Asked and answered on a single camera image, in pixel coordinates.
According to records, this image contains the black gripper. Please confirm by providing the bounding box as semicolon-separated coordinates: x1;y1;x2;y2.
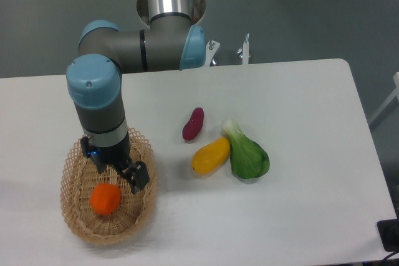
80;135;150;194

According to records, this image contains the orange fruit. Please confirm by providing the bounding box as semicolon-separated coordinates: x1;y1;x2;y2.
90;183;121;216

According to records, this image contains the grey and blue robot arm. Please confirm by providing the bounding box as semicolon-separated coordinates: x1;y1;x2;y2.
66;0;206;193

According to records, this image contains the woven wicker basket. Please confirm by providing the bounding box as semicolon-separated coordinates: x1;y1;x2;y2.
60;128;157;245

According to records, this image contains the purple sweet potato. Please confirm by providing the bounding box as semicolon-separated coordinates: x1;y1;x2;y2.
182;107;204;141

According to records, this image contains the yellow mango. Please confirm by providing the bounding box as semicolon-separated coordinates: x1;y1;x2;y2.
191;137;230;175

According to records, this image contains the green bok choy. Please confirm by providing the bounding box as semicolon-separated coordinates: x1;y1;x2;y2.
221;119;270;179

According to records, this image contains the black power box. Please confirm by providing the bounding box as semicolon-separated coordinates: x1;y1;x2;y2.
377;219;398;252

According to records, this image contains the white metal bracket left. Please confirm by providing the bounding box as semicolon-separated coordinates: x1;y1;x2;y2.
205;40;220;67

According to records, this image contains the white metal bracket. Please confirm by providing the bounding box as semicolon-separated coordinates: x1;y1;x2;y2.
237;33;251;65
205;40;220;67

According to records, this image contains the white metal bracket right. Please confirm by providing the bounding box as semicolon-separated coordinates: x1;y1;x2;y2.
237;33;251;65

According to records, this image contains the white table leg frame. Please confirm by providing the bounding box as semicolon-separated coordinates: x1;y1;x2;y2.
368;72;398;131

